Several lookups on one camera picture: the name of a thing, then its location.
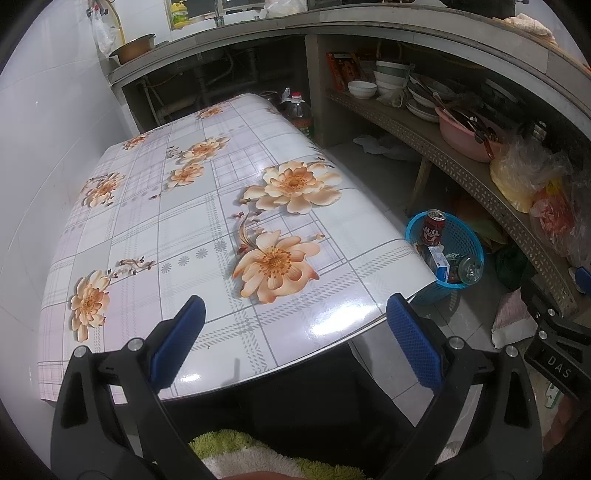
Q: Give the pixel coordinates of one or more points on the metal faucet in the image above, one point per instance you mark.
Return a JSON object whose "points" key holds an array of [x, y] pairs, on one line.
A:
{"points": [[218, 16]]}

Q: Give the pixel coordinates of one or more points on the yellow plastic bag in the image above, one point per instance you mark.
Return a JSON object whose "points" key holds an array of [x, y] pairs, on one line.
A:
{"points": [[517, 184]]}

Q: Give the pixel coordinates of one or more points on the cooking oil bottle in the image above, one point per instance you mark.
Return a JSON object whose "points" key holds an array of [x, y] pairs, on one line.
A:
{"points": [[300, 115]]}

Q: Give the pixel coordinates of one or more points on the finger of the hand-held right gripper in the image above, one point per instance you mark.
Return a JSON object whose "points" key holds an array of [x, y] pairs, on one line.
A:
{"points": [[584, 280], [538, 300]]}

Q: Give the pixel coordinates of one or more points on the concrete counter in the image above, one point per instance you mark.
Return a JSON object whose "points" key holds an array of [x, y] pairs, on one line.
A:
{"points": [[415, 27]]}

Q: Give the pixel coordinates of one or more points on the perforated metal shelf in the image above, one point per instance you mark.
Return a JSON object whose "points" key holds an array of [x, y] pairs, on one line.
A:
{"points": [[461, 175]]}

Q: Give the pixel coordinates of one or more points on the beige rag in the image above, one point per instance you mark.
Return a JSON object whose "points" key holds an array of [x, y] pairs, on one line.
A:
{"points": [[528, 25]]}

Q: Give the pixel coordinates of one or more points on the pink plastic basin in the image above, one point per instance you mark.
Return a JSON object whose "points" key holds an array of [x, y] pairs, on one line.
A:
{"points": [[461, 138]]}

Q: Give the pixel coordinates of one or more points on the red cardboard box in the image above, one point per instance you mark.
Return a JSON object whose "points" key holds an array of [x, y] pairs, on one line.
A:
{"points": [[344, 69]]}

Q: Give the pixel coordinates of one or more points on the dark ceramic jar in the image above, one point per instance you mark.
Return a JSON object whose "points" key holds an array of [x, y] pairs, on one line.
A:
{"points": [[270, 98]]}

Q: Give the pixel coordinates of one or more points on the white floor rag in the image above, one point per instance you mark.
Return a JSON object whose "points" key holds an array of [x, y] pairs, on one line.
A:
{"points": [[383, 145]]}

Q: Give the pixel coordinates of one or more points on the white paper scrap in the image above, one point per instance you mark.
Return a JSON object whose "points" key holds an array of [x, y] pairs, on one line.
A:
{"points": [[510, 338]]}

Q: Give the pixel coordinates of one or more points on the black kitchen utensils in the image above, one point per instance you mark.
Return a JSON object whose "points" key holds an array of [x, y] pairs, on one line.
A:
{"points": [[466, 117]]}

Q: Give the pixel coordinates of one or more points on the floral tablecloth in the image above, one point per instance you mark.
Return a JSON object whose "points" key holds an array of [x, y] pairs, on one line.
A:
{"points": [[184, 240]]}

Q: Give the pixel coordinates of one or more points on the white hanging plastic bag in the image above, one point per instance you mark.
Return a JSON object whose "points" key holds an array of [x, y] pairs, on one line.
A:
{"points": [[102, 34]]}

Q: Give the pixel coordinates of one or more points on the green cloth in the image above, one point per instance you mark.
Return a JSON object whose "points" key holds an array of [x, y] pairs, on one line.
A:
{"points": [[510, 267]]}

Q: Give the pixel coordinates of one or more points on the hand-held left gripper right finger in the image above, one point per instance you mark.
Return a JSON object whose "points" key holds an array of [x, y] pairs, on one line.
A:
{"points": [[415, 344]]}

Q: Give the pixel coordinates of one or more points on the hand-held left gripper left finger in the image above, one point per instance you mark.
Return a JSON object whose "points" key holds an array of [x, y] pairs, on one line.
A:
{"points": [[178, 346]]}

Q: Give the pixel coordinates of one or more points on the person's right forearm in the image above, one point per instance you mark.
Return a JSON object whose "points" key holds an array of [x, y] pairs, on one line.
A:
{"points": [[570, 431]]}

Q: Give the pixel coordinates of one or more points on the green and white rug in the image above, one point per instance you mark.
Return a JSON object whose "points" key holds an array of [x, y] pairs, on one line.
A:
{"points": [[231, 447]]}

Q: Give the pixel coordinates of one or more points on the red plastic bag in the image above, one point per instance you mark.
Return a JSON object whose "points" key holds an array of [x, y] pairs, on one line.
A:
{"points": [[551, 217]]}

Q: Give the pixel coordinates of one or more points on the red soda can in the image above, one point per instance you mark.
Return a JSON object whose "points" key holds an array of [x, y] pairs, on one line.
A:
{"points": [[433, 233]]}

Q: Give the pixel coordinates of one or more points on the blue and white toothpaste box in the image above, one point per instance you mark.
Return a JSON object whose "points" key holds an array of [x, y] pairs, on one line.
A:
{"points": [[438, 265]]}

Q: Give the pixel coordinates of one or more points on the pink waffle sponge cloth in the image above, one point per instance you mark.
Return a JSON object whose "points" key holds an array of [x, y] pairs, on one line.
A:
{"points": [[512, 311]]}

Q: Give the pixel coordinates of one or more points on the yellow-green dish soap bottle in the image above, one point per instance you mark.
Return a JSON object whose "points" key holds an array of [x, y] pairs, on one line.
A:
{"points": [[179, 16]]}

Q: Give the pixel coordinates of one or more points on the white bowl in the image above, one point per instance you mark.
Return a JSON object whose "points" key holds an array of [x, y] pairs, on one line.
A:
{"points": [[362, 90]]}

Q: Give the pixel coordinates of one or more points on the green chips tube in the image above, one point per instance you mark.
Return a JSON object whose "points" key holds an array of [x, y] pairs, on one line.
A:
{"points": [[468, 270]]}

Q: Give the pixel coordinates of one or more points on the blue plastic waste basket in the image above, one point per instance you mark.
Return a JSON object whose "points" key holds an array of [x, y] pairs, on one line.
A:
{"points": [[466, 235]]}

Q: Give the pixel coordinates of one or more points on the copper basin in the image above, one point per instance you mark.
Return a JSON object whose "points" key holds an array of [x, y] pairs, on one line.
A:
{"points": [[134, 48]]}

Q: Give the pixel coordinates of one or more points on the stack of white bowls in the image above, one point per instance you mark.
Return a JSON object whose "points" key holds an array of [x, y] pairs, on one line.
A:
{"points": [[390, 76]]}

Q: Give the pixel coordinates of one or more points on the stack of white plates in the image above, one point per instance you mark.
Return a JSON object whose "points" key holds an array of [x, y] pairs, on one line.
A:
{"points": [[422, 108]]}

